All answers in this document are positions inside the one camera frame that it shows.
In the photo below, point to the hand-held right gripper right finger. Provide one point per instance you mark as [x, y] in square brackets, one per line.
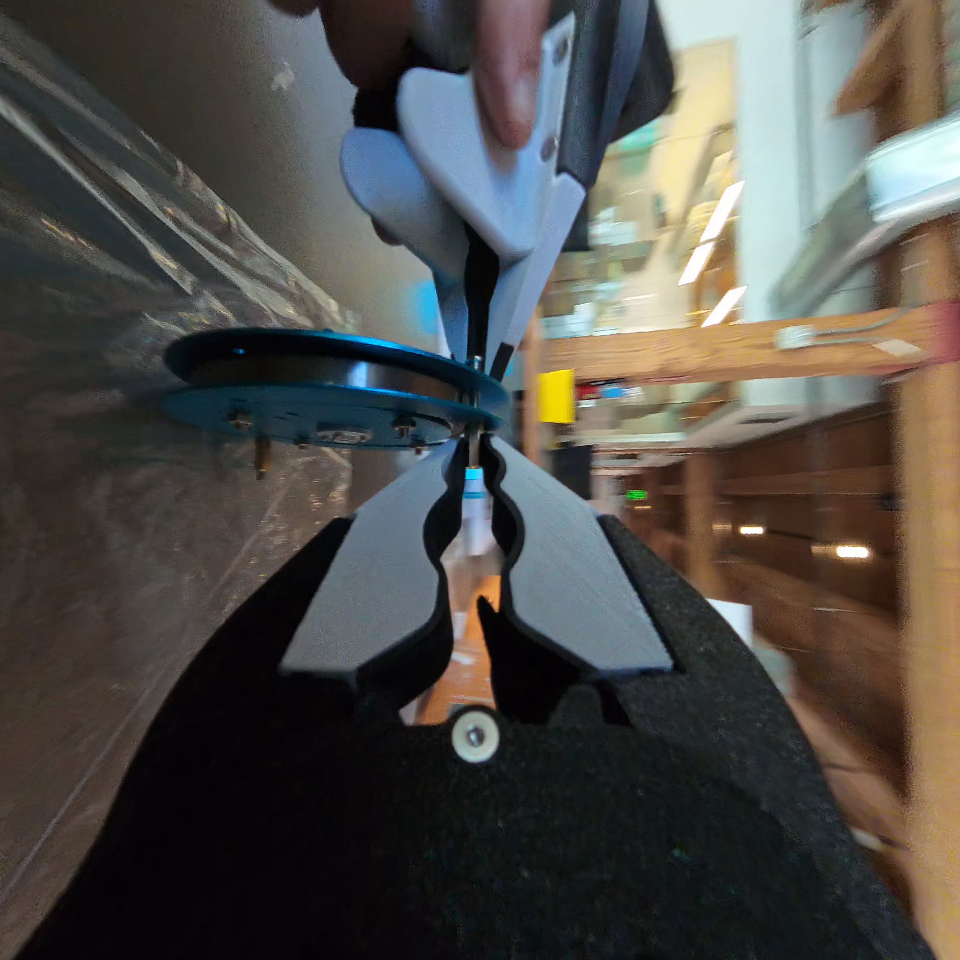
[577, 592]

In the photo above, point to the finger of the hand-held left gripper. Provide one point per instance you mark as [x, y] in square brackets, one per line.
[540, 270]
[452, 315]

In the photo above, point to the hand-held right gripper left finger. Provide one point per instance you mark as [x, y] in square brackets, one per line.
[367, 592]

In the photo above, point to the brass hex standoff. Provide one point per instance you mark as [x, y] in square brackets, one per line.
[474, 444]

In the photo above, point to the blue disc bearing assembly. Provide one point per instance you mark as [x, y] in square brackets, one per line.
[300, 352]

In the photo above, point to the person's left hand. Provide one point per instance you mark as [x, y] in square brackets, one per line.
[514, 67]

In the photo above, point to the orange cardboard box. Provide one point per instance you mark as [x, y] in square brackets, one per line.
[466, 652]

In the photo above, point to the yellow sign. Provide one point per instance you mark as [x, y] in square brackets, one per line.
[556, 396]

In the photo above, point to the small clear plastic scrap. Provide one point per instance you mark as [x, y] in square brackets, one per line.
[283, 76]

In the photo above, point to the clear plastic bag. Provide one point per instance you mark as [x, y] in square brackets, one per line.
[112, 262]

